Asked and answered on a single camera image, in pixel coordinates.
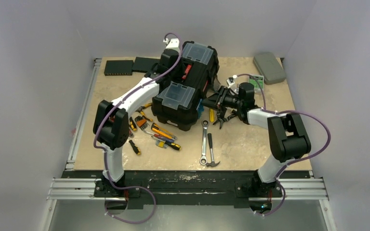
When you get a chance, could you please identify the orange utility knife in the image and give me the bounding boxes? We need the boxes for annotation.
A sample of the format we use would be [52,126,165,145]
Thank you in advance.
[151,123,177,140]

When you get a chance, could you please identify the steel claw hammer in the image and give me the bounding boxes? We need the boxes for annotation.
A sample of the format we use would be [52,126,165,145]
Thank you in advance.
[206,133,220,167]

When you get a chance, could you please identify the silver ratchet wrench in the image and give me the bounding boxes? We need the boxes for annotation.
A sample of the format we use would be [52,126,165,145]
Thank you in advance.
[199,120,209,165]

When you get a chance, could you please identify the grey plastic case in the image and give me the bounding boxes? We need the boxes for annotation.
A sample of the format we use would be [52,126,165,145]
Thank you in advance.
[253,52,287,85]

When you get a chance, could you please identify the black multi pliers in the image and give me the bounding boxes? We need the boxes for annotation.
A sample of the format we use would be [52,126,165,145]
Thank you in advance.
[213,107,237,129]

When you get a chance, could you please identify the yellow handled screwdriver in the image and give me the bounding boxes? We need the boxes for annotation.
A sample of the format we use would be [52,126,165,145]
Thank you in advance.
[209,109,215,123]

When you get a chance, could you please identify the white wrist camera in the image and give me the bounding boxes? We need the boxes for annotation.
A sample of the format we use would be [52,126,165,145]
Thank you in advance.
[226,75,238,93]
[163,38,181,52]

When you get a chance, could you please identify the black flat box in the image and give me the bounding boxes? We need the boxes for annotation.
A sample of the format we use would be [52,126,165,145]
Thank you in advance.
[132,57,159,73]

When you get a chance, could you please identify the black plastic toolbox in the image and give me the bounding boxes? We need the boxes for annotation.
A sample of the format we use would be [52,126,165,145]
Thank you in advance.
[148,41,220,131]

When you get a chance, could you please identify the black yellow phillips screwdriver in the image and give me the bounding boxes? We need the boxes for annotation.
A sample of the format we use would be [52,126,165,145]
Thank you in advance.
[165,141,181,151]

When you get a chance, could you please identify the green white bit box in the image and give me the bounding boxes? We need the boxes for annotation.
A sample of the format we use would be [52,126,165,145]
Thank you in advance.
[249,75,264,94]

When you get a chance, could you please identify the yellow black pliers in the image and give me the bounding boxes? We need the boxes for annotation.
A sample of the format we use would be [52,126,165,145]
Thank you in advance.
[136,103,153,122]

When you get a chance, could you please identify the black network switch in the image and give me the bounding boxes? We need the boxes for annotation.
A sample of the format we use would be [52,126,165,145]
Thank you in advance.
[104,60,134,76]

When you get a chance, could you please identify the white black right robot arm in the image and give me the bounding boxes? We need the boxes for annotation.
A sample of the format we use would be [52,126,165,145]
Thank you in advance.
[201,82,311,196]

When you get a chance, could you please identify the red blue small screwdriver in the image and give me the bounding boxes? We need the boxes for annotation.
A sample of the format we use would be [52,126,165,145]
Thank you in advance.
[143,130,174,142]

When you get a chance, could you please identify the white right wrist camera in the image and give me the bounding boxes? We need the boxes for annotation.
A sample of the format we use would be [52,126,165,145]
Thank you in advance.
[226,75,238,93]

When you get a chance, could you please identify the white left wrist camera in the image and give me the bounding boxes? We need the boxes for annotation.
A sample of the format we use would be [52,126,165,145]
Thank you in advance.
[163,38,181,52]

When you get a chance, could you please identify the short black yellow screwdriver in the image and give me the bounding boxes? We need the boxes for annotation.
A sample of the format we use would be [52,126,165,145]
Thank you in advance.
[129,140,141,155]

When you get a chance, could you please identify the aluminium frame rail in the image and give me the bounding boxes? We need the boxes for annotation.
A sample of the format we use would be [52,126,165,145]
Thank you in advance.
[46,58,102,202]

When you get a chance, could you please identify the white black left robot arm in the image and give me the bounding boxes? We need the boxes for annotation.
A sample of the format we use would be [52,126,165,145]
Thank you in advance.
[93,46,182,197]

